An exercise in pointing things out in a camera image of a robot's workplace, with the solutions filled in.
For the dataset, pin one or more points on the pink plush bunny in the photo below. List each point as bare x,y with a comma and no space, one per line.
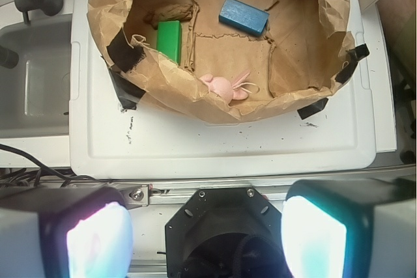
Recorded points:
237,89

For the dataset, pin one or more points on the blue wooden block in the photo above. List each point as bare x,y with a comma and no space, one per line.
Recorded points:
243,17

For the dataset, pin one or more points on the green wooden block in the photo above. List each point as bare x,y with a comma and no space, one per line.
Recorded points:
169,39

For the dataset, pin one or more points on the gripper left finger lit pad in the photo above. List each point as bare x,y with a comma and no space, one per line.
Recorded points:
65,232

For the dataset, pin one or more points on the brown paper bag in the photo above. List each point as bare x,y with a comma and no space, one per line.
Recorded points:
305,54

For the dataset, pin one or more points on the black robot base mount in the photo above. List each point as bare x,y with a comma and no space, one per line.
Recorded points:
228,232

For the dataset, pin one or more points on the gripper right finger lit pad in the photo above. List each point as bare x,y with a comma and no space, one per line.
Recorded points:
350,228

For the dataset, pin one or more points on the aluminium frame rail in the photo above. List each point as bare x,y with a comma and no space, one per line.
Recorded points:
273,187

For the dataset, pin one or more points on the grey toy sink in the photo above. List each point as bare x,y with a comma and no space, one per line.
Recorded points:
35,93

